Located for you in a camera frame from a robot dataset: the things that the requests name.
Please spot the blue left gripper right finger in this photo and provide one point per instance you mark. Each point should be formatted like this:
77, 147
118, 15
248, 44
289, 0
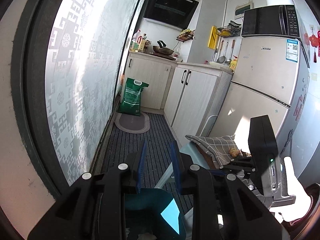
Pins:
175, 154

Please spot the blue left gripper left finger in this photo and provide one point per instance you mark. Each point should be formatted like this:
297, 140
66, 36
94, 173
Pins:
140, 165

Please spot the brown potato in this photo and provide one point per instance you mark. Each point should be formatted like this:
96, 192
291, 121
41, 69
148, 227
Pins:
234, 152

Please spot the dark teal trash bin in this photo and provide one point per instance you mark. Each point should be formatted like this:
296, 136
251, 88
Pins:
153, 214

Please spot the white kitchen cabinet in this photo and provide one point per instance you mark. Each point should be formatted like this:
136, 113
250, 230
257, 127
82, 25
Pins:
189, 95

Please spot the person's right hand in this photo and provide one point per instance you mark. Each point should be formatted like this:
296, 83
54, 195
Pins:
302, 203

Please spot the light green plastic stool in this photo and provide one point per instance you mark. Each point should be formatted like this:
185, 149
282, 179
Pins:
189, 155

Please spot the striped dark floor carpet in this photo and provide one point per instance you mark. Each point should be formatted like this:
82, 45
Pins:
157, 138

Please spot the grey checked tablecloth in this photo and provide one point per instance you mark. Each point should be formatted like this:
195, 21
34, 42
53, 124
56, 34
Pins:
216, 148

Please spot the oval grey floor mat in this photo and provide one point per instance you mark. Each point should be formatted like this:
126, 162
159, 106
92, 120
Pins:
132, 124

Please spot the green rice bag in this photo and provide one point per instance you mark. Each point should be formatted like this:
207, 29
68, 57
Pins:
131, 101

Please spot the white refrigerator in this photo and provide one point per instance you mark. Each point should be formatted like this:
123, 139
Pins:
271, 78

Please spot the black wok pan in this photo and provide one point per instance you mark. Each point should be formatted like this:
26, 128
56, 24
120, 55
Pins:
161, 48

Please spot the oil bottle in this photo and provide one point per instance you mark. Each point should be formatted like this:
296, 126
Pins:
142, 41

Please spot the yellow cutting board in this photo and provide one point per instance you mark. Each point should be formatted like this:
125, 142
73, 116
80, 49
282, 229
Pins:
213, 38

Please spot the black range hood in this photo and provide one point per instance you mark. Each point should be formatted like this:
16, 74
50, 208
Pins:
177, 13

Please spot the frosted patterned sliding door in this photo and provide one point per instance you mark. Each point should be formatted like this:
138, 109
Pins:
65, 74

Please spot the black microwave oven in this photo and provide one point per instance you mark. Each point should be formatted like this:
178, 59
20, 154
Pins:
274, 20

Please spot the wall spice rack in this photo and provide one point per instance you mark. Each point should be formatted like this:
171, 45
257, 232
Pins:
185, 35

